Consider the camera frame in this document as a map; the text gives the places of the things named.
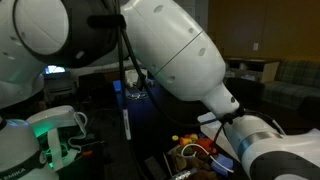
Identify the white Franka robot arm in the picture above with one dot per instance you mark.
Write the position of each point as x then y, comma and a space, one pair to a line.
173, 50

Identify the blue table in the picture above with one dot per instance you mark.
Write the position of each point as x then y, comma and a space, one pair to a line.
140, 110

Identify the white paper bag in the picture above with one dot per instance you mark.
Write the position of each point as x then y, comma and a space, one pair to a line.
133, 77

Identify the yellow ball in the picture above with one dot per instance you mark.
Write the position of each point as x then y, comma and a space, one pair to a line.
175, 137

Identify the small orange toy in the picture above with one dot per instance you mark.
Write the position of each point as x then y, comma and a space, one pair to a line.
185, 141

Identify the yellow toy block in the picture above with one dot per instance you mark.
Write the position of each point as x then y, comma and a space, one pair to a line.
193, 136

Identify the black office chair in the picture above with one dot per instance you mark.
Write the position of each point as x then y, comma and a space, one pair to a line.
93, 88

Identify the thin wooden stick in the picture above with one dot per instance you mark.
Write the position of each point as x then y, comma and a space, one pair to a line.
167, 165

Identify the black rectangular pad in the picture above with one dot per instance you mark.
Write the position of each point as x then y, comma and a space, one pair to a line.
155, 168

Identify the silver metal cylinder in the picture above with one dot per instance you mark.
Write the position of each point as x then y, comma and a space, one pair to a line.
183, 174

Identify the blue cloth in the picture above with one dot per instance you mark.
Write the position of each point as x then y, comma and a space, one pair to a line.
222, 165

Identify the wooden cabinet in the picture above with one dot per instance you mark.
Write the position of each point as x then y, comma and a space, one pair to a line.
260, 68

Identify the small lit monitor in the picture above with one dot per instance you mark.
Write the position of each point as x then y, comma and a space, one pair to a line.
55, 69

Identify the plaid sofa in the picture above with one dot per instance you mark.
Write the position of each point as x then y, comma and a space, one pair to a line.
293, 83

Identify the white wall outlet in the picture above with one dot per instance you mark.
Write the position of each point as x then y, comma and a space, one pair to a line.
255, 46

